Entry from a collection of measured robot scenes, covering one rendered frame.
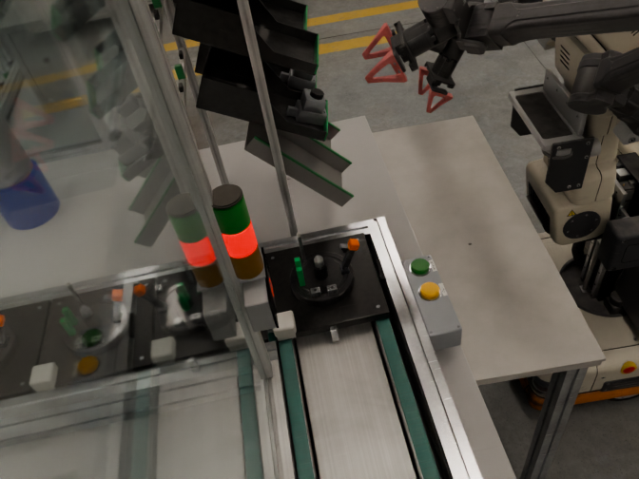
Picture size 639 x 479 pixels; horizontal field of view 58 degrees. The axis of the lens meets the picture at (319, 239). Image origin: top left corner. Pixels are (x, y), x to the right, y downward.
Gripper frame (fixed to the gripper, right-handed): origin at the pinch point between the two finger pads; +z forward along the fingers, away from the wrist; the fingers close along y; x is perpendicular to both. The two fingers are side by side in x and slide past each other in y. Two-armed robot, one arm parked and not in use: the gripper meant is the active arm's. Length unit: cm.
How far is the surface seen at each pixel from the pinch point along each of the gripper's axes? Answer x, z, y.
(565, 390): 70, -9, 43
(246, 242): -10, 19, 49
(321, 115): 4.7, 14.0, 0.6
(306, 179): 15.1, 24.5, 5.0
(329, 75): 111, 70, -231
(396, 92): 128, 34, -202
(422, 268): 35.3, 7.3, 25.4
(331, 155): 20.5, 20.7, -7.6
